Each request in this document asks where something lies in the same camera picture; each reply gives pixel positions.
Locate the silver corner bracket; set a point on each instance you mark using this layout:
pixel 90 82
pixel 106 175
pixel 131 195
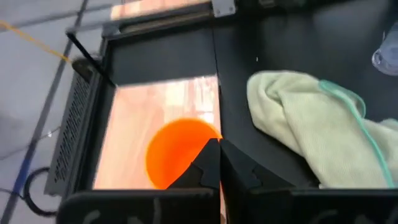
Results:
pixel 223 7

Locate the clear plastic measuring cup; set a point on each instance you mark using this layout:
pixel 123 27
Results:
pixel 388 56

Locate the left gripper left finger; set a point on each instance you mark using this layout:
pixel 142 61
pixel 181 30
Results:
pixel 205 171

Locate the pale green-edged microfiber cloth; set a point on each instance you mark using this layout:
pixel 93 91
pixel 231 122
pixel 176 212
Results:
pixel 311 124

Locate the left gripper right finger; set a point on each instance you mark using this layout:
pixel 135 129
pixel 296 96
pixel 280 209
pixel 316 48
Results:
pixel 239 174

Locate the black perforated computer case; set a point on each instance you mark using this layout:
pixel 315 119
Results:
pixel 71 130

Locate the orange plastic mug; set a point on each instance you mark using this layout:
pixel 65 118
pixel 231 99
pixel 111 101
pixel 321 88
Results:
pixel 174 152

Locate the wooden cutting board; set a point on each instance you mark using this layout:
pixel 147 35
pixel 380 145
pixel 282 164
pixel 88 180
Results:
pixel 130 124

